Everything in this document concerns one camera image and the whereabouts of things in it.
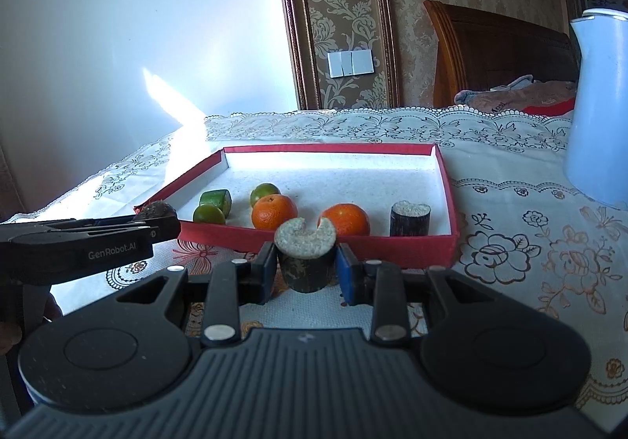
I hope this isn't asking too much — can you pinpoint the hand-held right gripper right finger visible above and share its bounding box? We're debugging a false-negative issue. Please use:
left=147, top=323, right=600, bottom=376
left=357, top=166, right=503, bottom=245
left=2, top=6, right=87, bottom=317
left=336, top=243, right=560, bottom=344

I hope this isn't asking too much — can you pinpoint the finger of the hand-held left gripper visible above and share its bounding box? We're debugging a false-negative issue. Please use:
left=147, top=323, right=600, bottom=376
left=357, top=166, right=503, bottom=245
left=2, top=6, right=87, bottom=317
left=73, top=216, right=148, bottom=227
left=135, top=216, right=181, bottom=242

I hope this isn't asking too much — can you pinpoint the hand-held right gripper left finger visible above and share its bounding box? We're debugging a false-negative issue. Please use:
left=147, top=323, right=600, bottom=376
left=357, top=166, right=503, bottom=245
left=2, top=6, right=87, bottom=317
left=115, top=241, right=278, bottom=349

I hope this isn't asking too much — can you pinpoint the brown kiwi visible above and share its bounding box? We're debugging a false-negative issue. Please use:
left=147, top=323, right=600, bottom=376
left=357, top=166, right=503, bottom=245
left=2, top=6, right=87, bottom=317
left=135, top=202, right=177, bottom=220

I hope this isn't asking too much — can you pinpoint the dark sugarcane piece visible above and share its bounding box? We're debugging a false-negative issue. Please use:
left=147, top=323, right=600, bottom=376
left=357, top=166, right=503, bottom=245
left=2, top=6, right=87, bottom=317
left=273, top=217, right=338, bottom=293
left=390, top=200, right=431, bottom=238

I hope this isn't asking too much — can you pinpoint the green citrus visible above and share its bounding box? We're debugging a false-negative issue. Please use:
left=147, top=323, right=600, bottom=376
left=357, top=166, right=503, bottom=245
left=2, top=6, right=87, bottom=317
left=250, top=182, right=281, bottom=207
left=193, top=204, right=226, bottom=225

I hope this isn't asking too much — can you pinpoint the orange tangerine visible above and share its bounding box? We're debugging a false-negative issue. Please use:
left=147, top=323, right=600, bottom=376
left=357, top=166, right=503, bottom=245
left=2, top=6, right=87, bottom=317
left=317, top=203, right=371, bottom=238
left=251, top=194, right=298, bottom=231

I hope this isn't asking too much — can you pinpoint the green cucumber piece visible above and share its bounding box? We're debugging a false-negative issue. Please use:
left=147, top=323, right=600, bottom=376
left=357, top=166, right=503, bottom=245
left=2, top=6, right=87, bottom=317
left=199, top=189, right=233, bottom=217

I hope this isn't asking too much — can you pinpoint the red cardboard box tray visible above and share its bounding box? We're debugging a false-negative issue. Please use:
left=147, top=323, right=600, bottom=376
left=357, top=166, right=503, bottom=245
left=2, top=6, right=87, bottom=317
left=140, top=143, right=460, bottom=269

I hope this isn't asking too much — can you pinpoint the white lace tablecloth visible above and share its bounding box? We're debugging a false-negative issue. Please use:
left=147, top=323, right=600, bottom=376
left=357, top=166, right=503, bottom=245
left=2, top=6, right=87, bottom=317
left=0, top=106, right=628, bottom=430

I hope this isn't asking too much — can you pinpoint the crumpled blanket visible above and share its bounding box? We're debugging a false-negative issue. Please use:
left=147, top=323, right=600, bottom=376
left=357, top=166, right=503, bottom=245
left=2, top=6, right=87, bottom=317
left=454, top=75, right=577, bottom=115

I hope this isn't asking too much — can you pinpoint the striped red cloth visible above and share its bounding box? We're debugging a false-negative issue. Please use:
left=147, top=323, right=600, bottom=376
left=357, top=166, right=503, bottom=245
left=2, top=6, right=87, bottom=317
left=521, top=97, right=576, bottom=118

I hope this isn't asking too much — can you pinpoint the wooden bed headboard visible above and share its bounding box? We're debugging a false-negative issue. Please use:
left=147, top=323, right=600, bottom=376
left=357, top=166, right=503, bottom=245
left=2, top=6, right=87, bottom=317
left=423, top=0, right=582, bottom=109

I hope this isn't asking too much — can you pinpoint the white kettle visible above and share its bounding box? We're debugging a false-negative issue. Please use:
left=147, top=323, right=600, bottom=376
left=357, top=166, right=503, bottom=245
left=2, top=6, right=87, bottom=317
left=563, top=7, right=628, bottom=210

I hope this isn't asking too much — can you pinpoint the white wall switch panel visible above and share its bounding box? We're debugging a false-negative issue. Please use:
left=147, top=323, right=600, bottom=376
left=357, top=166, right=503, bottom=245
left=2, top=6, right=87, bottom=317
left=327, top=48, right=374, bottom=78

